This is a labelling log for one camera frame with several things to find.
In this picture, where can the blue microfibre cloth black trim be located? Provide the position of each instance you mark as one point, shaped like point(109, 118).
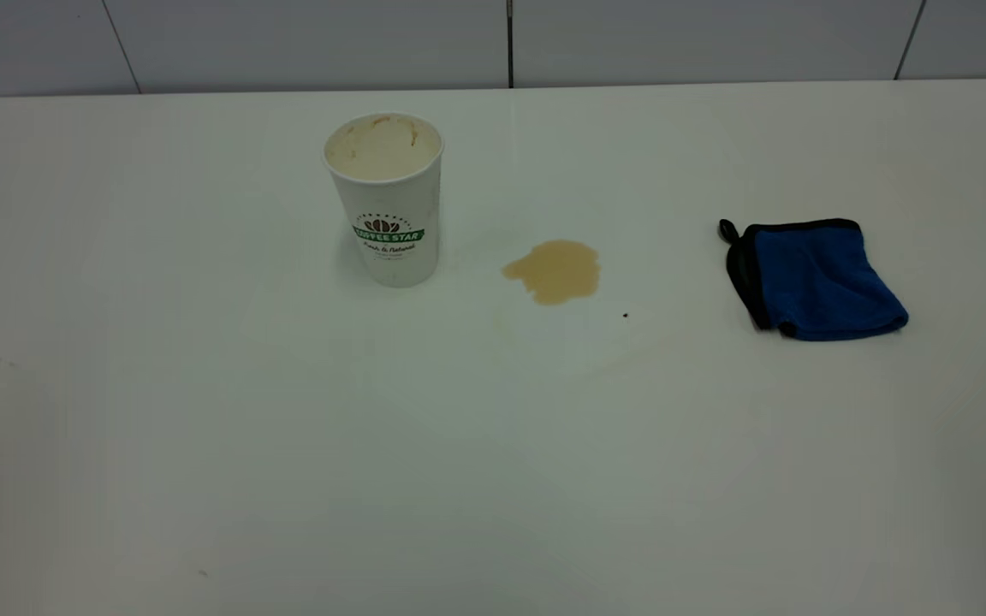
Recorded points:
point(818, 282)

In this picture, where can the white paper coffee cup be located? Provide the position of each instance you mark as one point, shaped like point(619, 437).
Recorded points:
point(389, 205)

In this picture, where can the brown coffee spill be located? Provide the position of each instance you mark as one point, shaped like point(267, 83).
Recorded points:
point(555, 271)

